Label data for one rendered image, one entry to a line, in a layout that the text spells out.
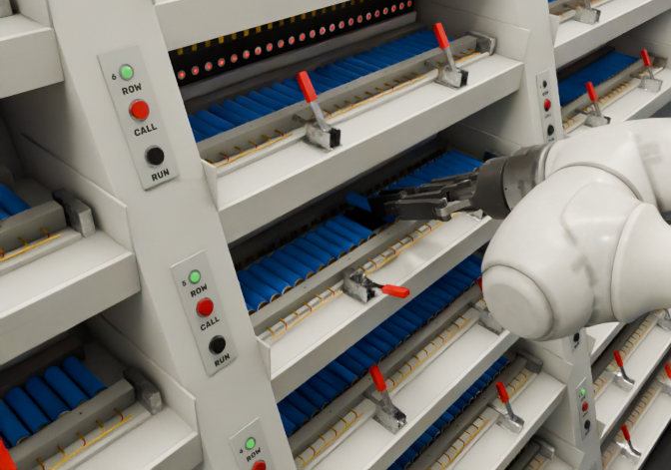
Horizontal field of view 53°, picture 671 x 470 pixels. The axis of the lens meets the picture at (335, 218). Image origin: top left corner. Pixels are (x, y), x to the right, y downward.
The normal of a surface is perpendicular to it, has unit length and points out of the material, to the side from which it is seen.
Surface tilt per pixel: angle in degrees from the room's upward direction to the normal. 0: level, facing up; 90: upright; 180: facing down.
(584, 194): 15
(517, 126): 90
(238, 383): 90
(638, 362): 21
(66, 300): 111
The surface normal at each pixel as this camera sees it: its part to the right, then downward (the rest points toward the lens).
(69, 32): 0.70, 0.08
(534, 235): -0.35, -0.68
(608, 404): 0.04, -0.83
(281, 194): 0.73, 0.40
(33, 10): -0.68, 0.39
